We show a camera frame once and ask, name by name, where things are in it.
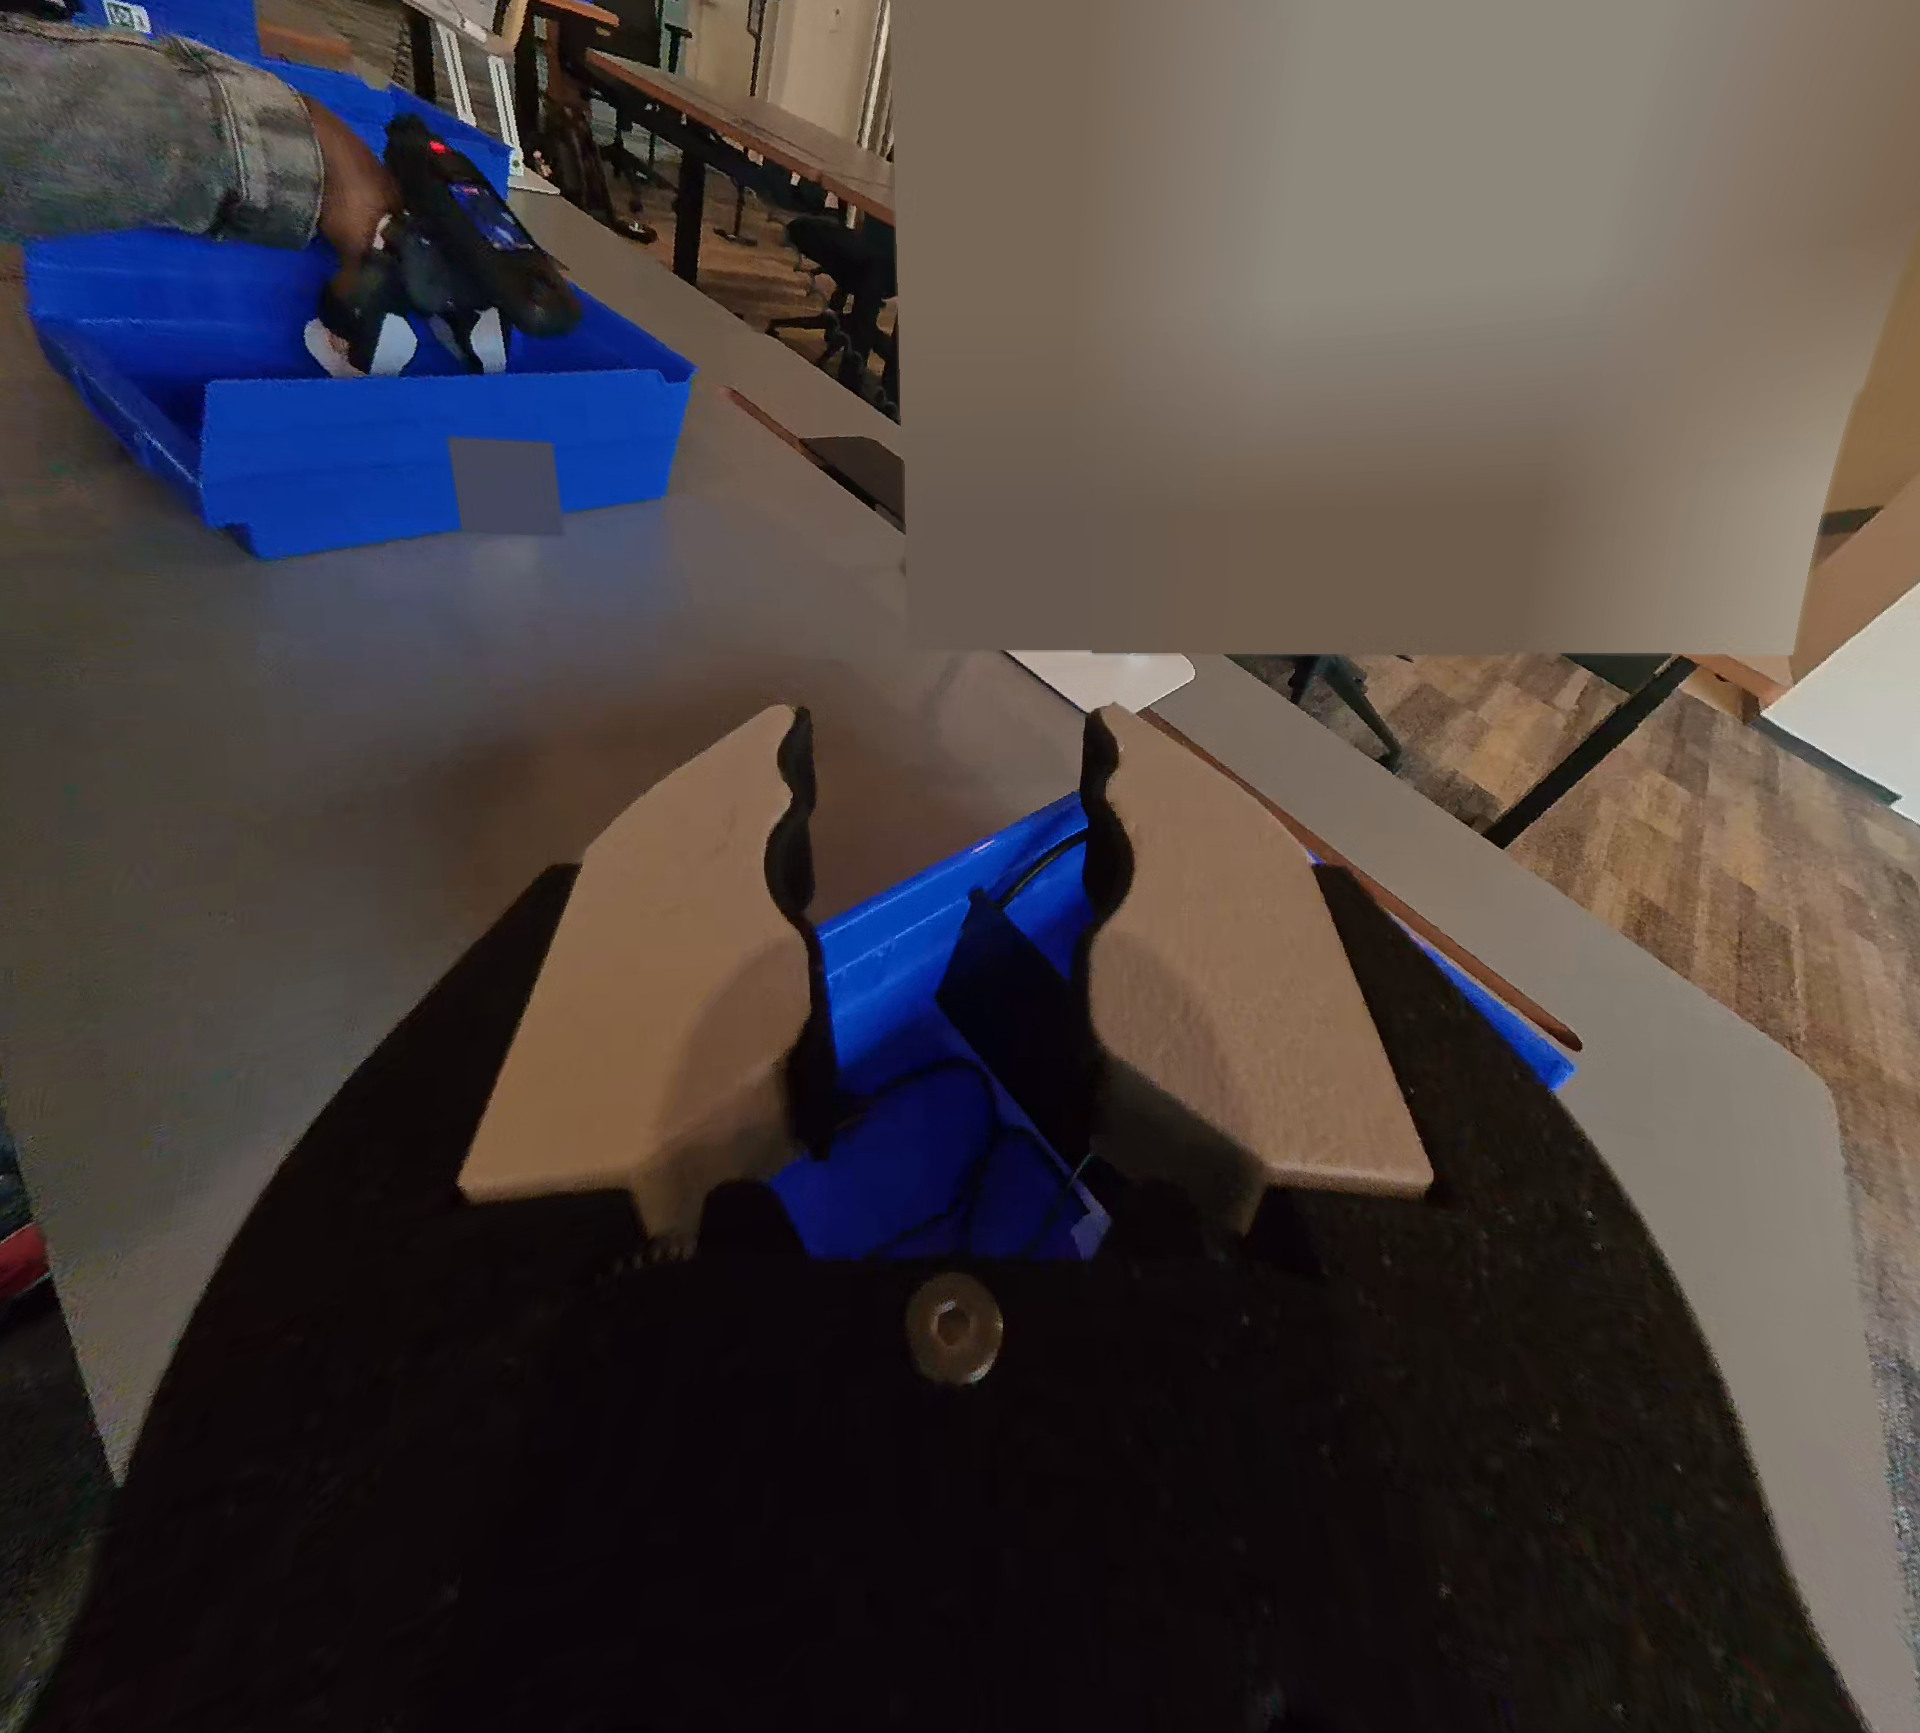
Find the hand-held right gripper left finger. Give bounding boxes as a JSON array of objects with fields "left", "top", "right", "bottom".
[{"left": 456, "top": 705, "right": 841, "bottom": 1258}]

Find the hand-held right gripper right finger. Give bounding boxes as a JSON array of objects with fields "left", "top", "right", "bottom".
[{"left": 1080, "top": 702, "right": 1439, "bottom": 1243}]

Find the thin black USB cable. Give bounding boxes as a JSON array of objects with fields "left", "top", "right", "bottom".
[{"left": 832, "top": 1054, "right": 1113, "bottom": 1263}]

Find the person's left forearm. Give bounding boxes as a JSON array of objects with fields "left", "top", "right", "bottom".
[{"left": 0, "top": 14, "right": 330, "bottom": 251}]

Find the person's left hand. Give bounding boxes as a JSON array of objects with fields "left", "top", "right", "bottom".
[{"left": 305, "top": 94, "right": 408, "bottom": 303}]

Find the black rectangular desk panel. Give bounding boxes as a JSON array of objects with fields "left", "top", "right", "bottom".
[{"left": 806, "top": 433, "right": 909, "bottom": 530}]

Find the black desk leg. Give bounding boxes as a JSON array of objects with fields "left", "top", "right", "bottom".
[{"left": 1482, "top": 652, "right": 1721, "bottom": 851}]

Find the person's red shoe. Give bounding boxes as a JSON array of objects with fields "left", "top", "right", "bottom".
[{"left": 0, "top": 1133, "right": 51, "bottom": 1323}]

